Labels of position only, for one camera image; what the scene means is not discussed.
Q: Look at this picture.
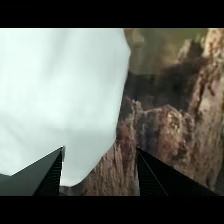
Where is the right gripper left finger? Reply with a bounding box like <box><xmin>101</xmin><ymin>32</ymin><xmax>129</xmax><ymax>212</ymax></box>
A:
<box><xmin>0</xmin><ymin>145</ymin><xmax>66</xmax><ymax>197</ymax></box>

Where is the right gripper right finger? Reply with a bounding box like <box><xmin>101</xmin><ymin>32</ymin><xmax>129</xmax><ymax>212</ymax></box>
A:
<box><xmin>135</xmin><ymin>146</ymin><xmax>218</xmax><ymax>197</ymax></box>

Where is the white shirt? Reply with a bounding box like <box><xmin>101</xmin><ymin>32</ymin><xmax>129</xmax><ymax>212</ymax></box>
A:
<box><xmin>0</xmin><ymin>27</ymin><xmax>132</xmax><ymax>188</ymax></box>

